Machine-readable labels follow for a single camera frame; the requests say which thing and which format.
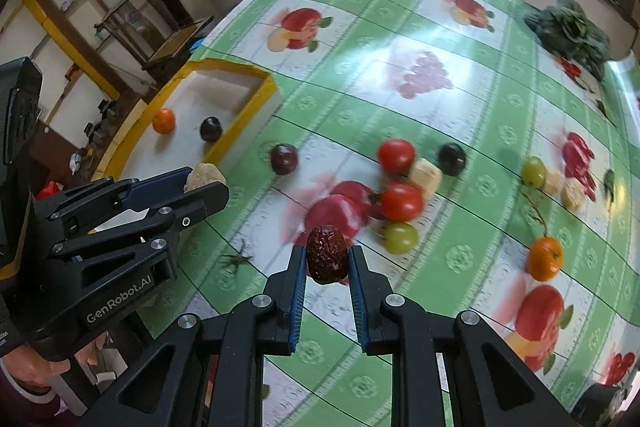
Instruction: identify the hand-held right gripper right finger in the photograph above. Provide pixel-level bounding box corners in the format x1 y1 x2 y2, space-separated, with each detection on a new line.
348 246 581 427

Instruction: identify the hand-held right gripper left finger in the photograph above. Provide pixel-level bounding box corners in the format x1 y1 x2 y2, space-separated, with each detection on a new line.
82 246 307 427

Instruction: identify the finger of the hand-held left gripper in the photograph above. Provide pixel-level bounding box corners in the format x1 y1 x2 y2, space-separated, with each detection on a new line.
35 167 193 233
30 183 230 360

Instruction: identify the cream bumpy food chunk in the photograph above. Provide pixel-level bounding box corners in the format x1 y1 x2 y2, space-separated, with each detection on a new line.
543 169 565 196
409 158 444 198
183 163 227 194
560 179 587 211

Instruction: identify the red dried date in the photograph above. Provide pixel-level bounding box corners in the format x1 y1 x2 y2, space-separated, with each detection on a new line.
306 227 347 285

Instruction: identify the green and orange fruit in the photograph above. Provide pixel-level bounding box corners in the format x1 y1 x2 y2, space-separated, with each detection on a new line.
382 222 419 256

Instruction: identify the dark purple plum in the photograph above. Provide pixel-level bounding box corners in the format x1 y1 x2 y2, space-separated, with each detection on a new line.
199 116 223 142
270 144 299 176

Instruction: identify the white foam tray yellow rim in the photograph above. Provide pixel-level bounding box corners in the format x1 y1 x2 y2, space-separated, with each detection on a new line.
91 58 279 233

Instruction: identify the red tomato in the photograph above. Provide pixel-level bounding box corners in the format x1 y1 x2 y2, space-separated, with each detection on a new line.
377 138 417 174
381 182 425 223

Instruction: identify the small orange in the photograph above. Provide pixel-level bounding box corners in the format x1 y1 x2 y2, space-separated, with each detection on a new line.
526 236 564 282
152 108 177 136

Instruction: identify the person's left hand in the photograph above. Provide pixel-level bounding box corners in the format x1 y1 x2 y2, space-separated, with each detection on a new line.
0 342 71 390

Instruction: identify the green tomato calyx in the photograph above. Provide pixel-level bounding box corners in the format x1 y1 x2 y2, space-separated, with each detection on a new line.
220 239 255 270

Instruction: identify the dark wooden stand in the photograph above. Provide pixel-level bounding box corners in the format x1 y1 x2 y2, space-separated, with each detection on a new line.
94 0 216 82

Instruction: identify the black grape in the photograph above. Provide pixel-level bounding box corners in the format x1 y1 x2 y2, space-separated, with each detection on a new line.
437 143 467 176

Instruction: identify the green printed tablecloth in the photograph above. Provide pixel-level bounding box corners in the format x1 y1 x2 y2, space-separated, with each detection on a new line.
135 0 640 427

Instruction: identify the brown grape twig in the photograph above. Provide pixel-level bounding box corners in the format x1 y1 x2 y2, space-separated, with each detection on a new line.
520 187 550 239

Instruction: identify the green grape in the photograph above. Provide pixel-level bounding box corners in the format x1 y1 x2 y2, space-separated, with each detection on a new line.
521 156 547 188

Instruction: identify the black object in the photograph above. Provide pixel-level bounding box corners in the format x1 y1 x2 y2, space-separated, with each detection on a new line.
570 382 640 427

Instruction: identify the dark green loose leaf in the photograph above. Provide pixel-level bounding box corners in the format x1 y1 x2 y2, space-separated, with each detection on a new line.
602 169 617 208

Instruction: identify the dark leafy green vegetable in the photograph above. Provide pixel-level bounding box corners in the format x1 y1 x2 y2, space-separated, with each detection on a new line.
522 0 612 82

